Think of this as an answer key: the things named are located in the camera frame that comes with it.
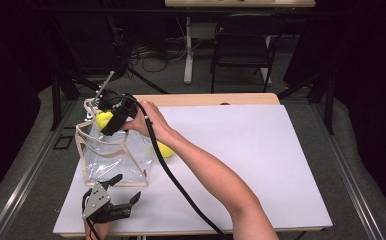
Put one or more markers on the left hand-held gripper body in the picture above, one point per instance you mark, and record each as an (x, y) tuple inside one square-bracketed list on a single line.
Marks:
[(97, 203)]

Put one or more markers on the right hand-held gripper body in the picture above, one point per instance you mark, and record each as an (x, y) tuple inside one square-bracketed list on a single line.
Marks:
[(121, 105)]

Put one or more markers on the clear plastic bag beige trim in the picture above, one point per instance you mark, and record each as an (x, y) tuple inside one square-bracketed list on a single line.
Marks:
[(114, 163)]

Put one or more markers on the person's left hand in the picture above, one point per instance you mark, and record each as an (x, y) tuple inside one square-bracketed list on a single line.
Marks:
[(101, 230)]

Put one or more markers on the person's right hand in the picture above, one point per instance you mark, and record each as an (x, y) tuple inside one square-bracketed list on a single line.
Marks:
[(154, 123)]

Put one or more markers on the black tripod leg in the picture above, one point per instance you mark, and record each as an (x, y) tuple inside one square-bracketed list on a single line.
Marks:
[(147, 81)]

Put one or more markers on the black metal stand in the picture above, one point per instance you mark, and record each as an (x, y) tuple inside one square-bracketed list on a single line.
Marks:
[(330, 110), (55, 106)]

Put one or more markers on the wooden table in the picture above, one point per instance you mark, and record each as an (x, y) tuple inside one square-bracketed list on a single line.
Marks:
[(214, 99)]

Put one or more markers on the white table mat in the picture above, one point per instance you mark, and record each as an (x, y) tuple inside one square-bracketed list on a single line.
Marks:
[(247, 160)]

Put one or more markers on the black chair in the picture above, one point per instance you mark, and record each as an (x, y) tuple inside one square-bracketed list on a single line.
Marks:
[(241, 50)]

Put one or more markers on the wooden desk white legs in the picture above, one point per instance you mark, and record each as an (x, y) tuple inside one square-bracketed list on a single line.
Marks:
[(241, 3)]

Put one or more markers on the black square floor frame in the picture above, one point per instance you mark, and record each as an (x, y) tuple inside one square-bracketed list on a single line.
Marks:
[(60, 148)]

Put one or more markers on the aluminium floor rail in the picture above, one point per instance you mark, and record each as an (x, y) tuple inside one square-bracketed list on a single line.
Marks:
[(25, 180), (352, 180)]

